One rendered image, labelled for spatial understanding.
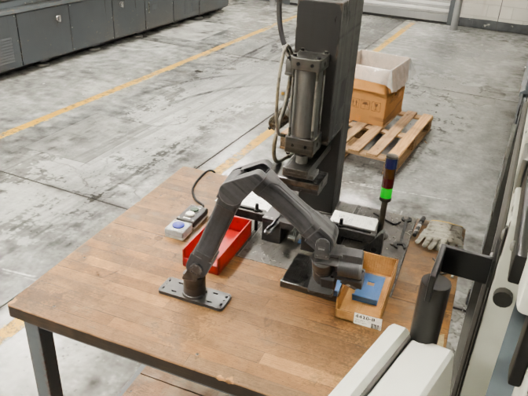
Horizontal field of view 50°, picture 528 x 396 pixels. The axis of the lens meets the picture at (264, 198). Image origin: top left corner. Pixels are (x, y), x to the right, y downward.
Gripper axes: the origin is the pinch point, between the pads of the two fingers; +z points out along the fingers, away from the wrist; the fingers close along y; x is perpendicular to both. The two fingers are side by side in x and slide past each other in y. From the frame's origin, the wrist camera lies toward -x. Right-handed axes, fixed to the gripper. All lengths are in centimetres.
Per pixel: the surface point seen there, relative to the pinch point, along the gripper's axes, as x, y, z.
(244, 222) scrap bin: 32.6, 21.3, 12.1
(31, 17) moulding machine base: 417, 329, 238
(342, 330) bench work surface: -7.5, -10.9, -1.7
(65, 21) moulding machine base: 411, 366, 274
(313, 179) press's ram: 11.4, 31.7, -5.3
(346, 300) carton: -6.4, -0.1, 3.9
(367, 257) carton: -8.8, 16.6, 8.0
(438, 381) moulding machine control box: -25, -42, -84
